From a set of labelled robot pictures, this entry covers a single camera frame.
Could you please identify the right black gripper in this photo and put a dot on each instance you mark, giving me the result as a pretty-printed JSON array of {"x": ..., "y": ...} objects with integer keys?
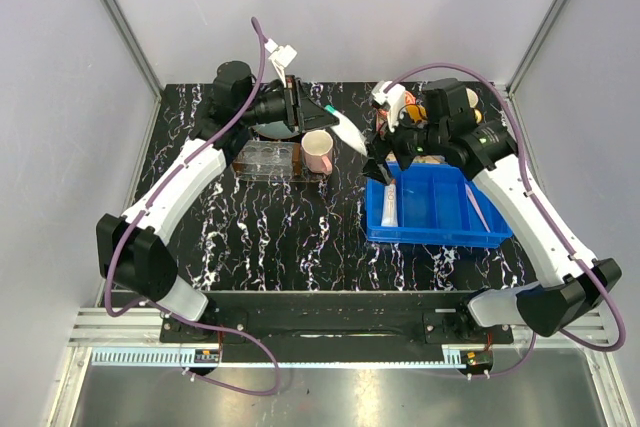
[{"x": 380, "y": 148}]

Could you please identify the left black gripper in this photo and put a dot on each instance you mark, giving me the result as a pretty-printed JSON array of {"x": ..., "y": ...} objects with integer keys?
[{"x": 301, "y": 110}]

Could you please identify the pink ceramic mug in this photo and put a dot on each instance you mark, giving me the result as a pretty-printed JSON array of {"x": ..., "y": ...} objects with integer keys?
[{"x": 317, "y": 148}]

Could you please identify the teal cap toothpaste tube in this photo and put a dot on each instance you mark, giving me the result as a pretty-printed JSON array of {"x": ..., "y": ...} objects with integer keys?
[{"x": 347, "y": 131}]

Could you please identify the orange cap toothpaste tube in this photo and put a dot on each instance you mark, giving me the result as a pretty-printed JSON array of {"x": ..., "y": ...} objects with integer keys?
[{"x": 389, "y": 211}]

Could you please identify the clear acrylic tray wooden handles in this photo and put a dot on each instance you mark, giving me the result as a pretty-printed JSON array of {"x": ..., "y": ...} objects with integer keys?
[{"x": 273, "y": 161}]

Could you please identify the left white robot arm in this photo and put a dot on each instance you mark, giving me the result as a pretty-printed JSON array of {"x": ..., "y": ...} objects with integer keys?
[{"x": 133, "y": 247}]

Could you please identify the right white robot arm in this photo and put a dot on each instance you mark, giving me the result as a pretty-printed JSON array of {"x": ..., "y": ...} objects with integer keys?
[{"x": 570, "y": 279}]

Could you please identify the floral serving tray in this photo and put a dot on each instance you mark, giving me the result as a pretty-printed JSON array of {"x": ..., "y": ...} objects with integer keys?
[{"x": 381, "y": 122}]

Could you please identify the pink toothbrush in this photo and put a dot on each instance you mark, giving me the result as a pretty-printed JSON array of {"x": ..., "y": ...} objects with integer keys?
[{"x": 474, "y": 203}]

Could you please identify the teal ceramic plate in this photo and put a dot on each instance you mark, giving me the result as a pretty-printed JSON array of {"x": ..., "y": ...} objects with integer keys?
[{"x": 274, "y": 131}]

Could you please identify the blue mug orange interior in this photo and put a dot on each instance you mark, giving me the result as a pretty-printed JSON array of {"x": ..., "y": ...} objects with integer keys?
[{"x": 415, "y": 112}]

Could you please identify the red patterned small bowl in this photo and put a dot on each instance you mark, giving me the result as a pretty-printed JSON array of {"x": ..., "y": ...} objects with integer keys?
[{"x": 409, "y": 98}]

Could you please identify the blue plastic bin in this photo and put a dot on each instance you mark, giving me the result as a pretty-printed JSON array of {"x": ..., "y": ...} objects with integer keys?
[{"x": 433, "y": 209}]

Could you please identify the yellow mug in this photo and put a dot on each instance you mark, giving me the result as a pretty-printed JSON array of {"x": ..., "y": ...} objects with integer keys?
[{"x": 473, "y": 100}]

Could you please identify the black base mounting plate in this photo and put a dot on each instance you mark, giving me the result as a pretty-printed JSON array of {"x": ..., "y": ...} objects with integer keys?
[{"x": 339, "y": 327}]

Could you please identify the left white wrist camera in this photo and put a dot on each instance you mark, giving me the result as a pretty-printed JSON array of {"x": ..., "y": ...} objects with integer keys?
[{"x": 280, "y": 57}]

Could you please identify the aluminium rail frame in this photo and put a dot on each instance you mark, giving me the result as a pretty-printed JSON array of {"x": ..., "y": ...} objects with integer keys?
[{"x": 131, "y": 337}]

